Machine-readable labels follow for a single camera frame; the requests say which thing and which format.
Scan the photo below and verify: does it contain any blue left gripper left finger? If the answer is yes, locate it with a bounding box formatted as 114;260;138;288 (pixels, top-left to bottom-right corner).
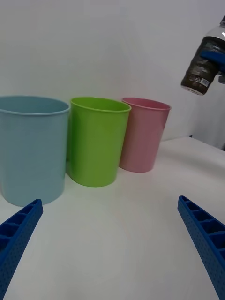
0;198;44;300

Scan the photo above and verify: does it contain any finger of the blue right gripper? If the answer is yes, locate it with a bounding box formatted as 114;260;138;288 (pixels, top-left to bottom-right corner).
200;50;225;75

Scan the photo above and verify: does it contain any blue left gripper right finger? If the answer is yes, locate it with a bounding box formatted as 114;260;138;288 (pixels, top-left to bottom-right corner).
177;195;225;300

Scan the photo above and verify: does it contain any small dark plastic bottle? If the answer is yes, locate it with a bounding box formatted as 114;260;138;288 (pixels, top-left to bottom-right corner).
180;14;225;96

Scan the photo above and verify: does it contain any pale blue plastic bin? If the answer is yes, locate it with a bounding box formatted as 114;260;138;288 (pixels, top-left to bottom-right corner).
0;95;71;207

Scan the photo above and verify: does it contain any pink plastic bin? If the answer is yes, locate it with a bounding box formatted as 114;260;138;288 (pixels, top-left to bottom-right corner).
119;97;172;173

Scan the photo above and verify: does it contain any green plastic bin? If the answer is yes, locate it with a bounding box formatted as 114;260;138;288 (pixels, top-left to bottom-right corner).
67;97;132;188

